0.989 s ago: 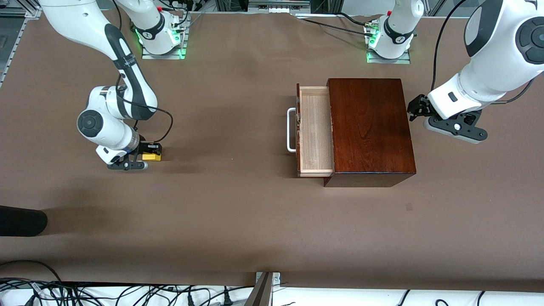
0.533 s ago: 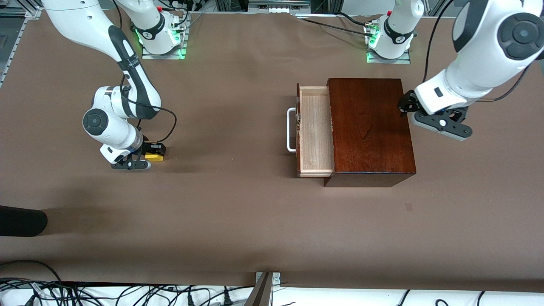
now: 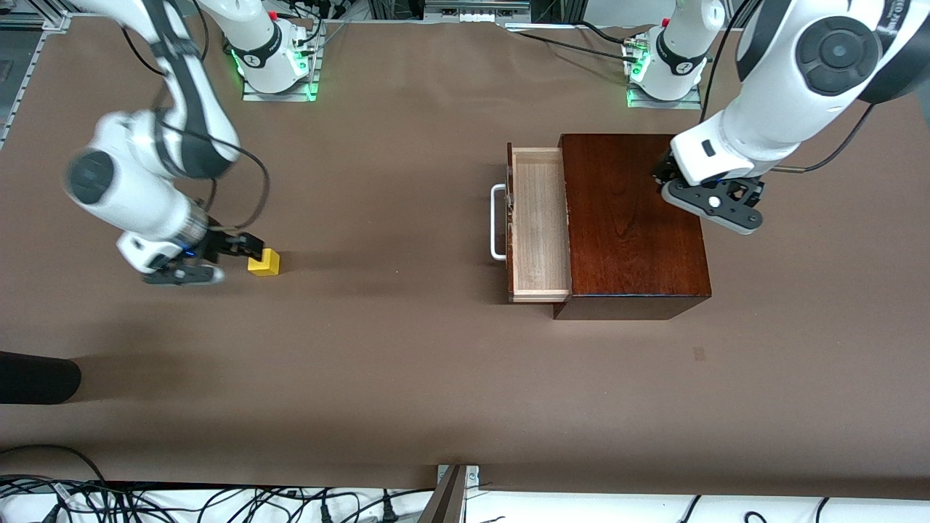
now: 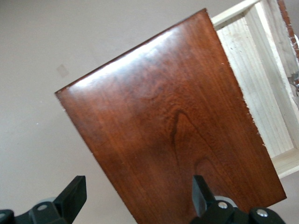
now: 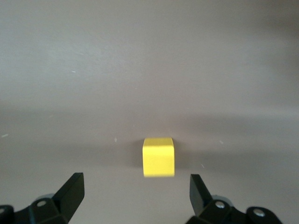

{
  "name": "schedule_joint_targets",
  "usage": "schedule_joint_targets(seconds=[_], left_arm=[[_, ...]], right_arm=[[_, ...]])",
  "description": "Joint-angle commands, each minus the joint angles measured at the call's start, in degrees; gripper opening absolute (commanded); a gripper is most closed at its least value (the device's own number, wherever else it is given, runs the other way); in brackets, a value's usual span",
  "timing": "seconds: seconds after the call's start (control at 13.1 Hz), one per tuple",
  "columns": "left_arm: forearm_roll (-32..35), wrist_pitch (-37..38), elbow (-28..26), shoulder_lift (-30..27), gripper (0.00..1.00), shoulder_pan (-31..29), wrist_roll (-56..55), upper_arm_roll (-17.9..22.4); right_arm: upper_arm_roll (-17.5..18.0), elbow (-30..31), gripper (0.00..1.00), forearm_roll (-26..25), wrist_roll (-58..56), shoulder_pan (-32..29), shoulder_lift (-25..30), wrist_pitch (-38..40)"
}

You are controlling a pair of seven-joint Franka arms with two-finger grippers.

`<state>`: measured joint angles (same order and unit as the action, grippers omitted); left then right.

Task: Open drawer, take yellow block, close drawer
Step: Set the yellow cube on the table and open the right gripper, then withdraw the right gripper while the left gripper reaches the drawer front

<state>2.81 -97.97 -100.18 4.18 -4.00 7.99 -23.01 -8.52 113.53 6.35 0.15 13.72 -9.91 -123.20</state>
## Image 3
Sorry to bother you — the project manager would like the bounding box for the black cylindrical object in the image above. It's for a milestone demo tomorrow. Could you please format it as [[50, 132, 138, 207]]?
[[0, 351, 82, 405]]

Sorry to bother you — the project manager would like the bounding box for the black equipment box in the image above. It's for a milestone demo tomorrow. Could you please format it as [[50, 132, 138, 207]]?
[[530, 0, 586, 24]]

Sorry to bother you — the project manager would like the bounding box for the aluminium side rail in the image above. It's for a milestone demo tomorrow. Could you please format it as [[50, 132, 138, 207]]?
[[0, 11, 73, 150]]

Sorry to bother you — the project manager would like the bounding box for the light wood drawer white handle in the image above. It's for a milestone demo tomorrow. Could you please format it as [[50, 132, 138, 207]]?
[[490, 142, 573, 304]]

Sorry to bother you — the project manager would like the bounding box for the brown paper table cover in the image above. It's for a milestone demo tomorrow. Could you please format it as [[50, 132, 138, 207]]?
[[0, 15, 930, 502]]

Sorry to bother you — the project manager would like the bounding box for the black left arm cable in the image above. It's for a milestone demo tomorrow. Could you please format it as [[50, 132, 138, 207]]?
[[697, 0, 758, 124]]

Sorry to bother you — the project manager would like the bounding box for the black base cable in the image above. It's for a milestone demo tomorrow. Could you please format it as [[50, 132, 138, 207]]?
[[509, 31, 640, 60], [576, 20, 640, 49]]

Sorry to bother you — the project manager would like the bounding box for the dark brown wooden cabinet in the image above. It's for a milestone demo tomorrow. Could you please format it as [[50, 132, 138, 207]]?
[[552, 133, 713, 321]]

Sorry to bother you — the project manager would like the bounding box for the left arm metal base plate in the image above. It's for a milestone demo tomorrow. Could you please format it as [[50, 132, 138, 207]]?
[[626, 81, 703, 110]]

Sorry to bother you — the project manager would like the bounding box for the silver corner bracket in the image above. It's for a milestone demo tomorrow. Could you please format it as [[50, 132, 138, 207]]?
[[436, 465, 480, 489]]

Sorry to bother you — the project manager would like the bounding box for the thin black cable metal plug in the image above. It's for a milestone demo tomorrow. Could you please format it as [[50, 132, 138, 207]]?
[[770, 102, 877, 174]]

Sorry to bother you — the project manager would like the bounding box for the grey metal post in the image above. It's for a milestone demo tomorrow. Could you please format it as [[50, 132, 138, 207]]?
[[418, 465, 469, 523]]

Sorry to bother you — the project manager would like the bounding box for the black floor cable loop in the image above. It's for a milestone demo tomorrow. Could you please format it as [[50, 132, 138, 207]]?
[[0, 444, 108, 486]]

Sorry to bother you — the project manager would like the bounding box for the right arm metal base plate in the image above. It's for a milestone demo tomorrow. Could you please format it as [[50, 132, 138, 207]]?
[[242, 44, 320, 102]]

